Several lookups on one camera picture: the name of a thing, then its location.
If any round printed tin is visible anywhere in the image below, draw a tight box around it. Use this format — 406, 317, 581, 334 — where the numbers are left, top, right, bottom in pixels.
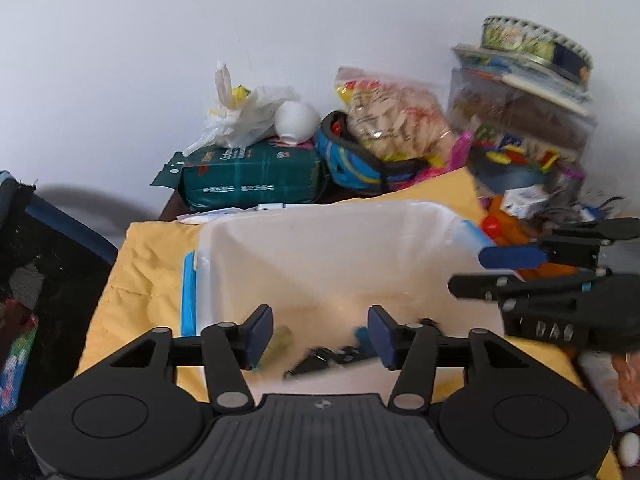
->
481, 16, 594, 83

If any white printed packet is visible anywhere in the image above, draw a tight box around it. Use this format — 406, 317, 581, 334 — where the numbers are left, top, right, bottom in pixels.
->
577, 350, 640, 433

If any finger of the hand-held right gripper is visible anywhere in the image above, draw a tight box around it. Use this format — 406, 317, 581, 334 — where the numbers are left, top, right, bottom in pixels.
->
447, 269, 596, 311
477, 227, 606, 272

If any white paper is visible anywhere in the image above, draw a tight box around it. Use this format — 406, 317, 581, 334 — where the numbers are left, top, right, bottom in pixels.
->
177, 203, 286, 225

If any white printed card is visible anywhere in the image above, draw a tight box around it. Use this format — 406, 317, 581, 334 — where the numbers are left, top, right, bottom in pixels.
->
500, 185, 551, 218

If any clear toy container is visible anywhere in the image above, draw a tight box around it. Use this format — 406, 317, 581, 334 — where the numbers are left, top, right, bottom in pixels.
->
447, 67, 598, 201

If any black binder clip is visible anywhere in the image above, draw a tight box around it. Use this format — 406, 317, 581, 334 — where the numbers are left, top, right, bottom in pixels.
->
284, 345, 373, 378

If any colourful printed box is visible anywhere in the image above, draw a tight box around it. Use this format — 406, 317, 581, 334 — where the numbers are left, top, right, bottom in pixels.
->
0, 300, 40, 416

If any blue toy piece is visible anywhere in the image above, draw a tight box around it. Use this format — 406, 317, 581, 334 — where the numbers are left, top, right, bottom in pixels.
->
350, 326, 376, 358

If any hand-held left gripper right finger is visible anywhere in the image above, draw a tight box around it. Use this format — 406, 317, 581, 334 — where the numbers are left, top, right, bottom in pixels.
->
367, 305, 566, 413

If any black bag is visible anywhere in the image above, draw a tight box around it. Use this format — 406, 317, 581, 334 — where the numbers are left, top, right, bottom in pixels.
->
0, 175, 118, 480

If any green tissue pack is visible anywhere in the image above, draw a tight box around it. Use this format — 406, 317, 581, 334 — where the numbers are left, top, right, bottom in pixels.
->
150, 141, 326, 212

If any orange box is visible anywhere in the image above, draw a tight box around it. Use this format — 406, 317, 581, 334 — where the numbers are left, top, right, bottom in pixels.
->
480, 195, 591, 281

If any yellow cloth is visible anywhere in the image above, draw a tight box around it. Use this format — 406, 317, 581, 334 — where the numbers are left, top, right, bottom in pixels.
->
75, 167, 623, 480

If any blue helmet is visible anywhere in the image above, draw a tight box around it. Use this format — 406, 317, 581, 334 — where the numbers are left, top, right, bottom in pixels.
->
314, 111, 441, 196

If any pink wrapper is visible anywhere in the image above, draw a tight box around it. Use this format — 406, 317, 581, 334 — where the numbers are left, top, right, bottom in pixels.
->
440, 130, 475, 173

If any white egg-shaped toy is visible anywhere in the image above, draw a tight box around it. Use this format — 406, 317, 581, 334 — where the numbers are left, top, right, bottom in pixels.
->
619, 431, 640, 467

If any white ball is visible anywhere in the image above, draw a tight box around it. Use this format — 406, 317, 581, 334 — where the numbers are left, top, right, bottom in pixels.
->
275, 101, 322, 146

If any white plastic bag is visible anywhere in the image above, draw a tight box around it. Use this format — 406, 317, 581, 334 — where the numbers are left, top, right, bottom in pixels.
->
182, 61, 301, 157

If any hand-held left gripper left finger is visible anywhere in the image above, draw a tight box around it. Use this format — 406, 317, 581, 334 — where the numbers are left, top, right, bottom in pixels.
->
75, 304, 275, 416

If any clear snack bag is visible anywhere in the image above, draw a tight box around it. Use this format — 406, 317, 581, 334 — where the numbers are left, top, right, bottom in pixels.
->
334, 66, 458, 161

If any white plastic storage bin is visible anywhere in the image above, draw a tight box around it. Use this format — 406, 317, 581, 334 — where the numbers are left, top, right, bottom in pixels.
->
181, 201, 507, 403

